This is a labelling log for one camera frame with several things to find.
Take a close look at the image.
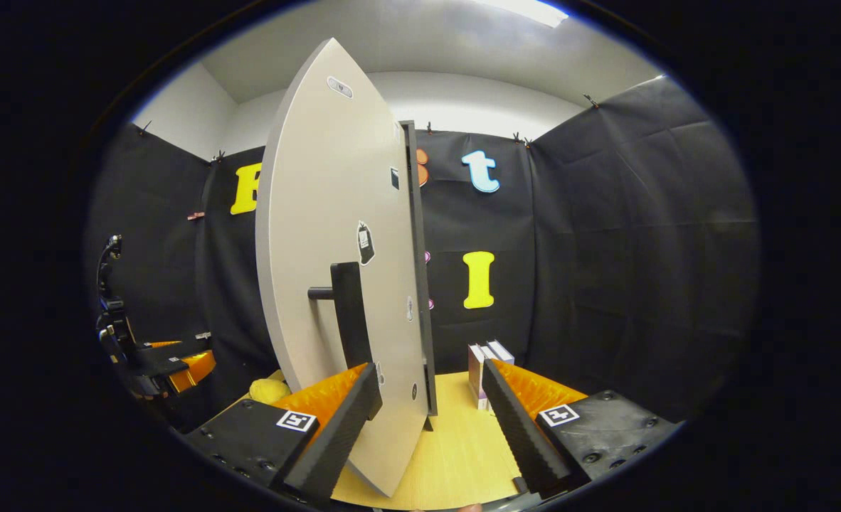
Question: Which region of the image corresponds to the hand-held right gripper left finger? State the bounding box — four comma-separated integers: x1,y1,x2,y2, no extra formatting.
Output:
182,362,384,502

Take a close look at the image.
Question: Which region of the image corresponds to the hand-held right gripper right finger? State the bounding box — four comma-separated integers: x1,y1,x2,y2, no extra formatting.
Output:
481,358,679,498

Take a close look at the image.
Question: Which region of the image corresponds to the black door handle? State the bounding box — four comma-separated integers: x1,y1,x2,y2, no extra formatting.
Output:
307,261,375,370

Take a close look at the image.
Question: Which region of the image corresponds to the beige cabinet door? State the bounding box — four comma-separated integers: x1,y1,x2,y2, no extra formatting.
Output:
255,37,435,498

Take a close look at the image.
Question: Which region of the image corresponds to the grey cabinet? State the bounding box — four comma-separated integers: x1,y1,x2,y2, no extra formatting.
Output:
399,119,439,431

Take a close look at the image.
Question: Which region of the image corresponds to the yellow soft toy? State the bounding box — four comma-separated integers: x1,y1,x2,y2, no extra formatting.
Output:
248,377,293,406

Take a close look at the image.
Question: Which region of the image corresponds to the black backdrop cloth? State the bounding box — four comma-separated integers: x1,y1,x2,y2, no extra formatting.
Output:
83,75,761,431

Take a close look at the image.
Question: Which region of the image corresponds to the large ceiling light panel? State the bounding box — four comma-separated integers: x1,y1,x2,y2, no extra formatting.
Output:
474,0,571,29

